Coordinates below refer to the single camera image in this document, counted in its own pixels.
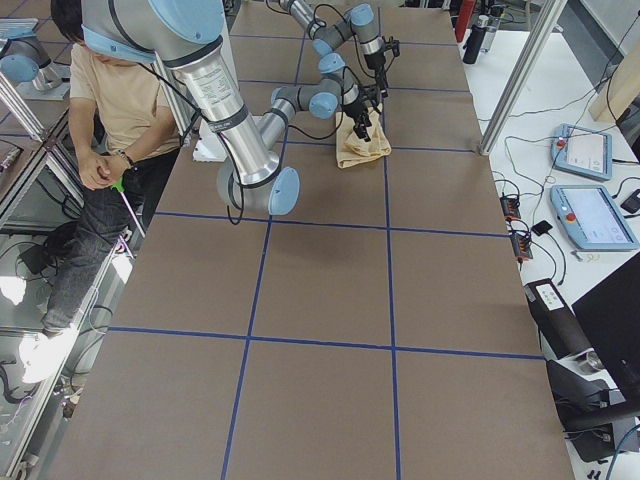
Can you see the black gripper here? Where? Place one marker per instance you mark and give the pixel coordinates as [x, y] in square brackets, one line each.
[356, 108]
[374, 61]

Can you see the cream long-sleeve printed shirt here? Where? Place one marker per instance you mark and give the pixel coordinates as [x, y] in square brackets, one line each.
[351, 150]

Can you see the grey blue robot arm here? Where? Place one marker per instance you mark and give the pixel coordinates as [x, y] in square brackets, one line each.
[187, 37]
[359, 24]

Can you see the black water bottle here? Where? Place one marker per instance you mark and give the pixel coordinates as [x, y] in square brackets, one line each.
[475, 39]

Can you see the red bottle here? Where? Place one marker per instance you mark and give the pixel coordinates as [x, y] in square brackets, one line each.
[465, 13]

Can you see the clear water bottle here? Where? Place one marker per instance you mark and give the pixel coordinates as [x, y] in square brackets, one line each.
[495, 14]

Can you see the upper orange black adapter box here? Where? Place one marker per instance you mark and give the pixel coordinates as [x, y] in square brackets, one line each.
[510, 208]

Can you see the orange black adapter box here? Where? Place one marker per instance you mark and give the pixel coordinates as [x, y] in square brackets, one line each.
[521, 245]
[510, 208]

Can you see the lower orange black adapter box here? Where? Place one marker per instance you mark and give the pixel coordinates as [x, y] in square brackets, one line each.
[521, 245]

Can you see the small black square pad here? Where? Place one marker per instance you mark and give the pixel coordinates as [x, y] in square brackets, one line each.
[541, 228]

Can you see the upper blue teach pendant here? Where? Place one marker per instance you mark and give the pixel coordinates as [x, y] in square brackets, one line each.
[582, 151]

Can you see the blue teach pendant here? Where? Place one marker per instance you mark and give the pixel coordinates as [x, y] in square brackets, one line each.
[591, 219]
[582, 151]

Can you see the wooden beam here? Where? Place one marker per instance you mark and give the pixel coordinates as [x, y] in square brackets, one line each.
[619, 91]

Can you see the seated person in tan shirt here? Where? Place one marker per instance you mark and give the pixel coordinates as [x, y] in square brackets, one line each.
[126, 144]

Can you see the lower blue teach pendant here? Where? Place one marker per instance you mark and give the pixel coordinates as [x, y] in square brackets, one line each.
[591, 219]

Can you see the green pink handheld stick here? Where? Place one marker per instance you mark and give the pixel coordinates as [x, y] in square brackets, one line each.
[131, 210]

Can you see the dark brown box with label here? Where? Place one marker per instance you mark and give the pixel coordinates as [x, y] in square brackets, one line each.
[555, 319]

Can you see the black monitor on stand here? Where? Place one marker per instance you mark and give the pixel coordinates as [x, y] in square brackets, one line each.
[596, 418]

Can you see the aluminium frame post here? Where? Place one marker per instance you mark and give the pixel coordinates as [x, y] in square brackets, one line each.
[532, 49]

